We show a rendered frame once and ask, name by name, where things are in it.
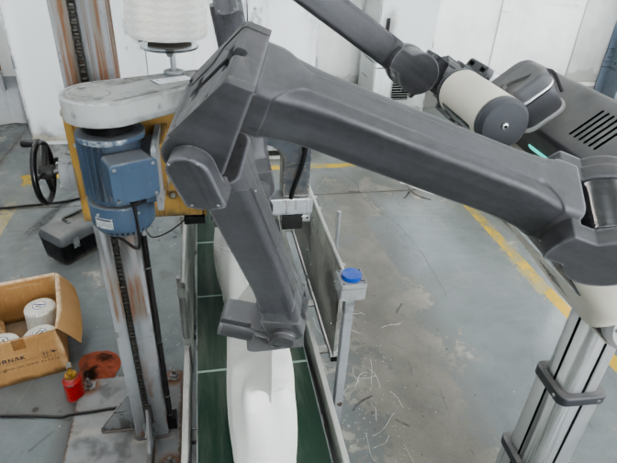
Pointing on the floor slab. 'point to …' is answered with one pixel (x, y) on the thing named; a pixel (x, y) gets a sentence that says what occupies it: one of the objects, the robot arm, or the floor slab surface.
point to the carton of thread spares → (63, 289)
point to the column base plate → (120, 426)
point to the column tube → (96, 57)
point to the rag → (99, 365)
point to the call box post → (342, 355)
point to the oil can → (72, 384)
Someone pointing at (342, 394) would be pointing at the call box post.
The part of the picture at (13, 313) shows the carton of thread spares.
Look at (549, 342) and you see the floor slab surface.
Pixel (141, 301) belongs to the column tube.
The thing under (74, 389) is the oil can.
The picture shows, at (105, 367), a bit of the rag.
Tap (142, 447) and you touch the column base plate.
